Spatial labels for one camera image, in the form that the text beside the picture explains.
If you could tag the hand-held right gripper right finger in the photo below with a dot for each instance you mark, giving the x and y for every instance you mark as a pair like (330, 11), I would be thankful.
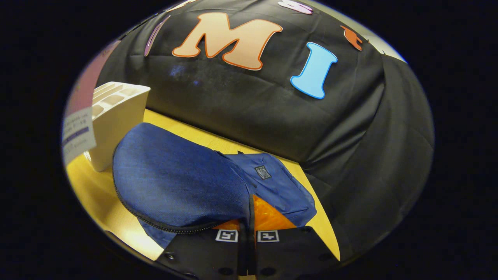
(291, 252)

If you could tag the pink cream book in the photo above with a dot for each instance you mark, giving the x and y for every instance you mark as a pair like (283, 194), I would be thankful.
(83, 85)

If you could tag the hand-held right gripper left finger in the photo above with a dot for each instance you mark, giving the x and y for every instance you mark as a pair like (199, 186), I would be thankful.
(202, 252)

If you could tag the black backdrop cloth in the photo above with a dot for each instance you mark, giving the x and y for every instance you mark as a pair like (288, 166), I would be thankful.
(253, 112)

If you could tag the blue schoolbag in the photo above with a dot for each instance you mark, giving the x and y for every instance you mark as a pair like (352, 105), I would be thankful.
(175, 175)

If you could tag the white plastic bookshelf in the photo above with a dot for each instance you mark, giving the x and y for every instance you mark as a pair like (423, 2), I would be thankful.
(120, 120)

